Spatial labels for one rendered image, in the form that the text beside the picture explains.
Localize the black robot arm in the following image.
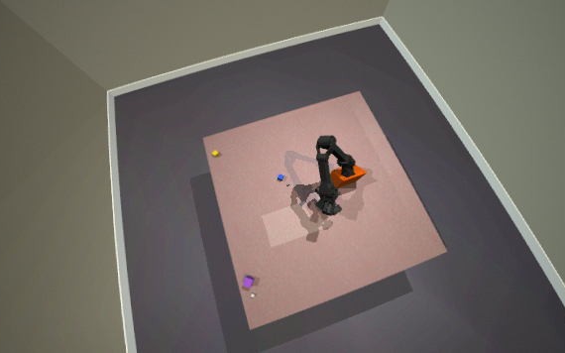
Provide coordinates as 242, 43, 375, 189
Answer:
316, 135, 356, 216

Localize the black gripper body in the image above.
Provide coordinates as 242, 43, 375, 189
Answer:
315, 187, 342, 215

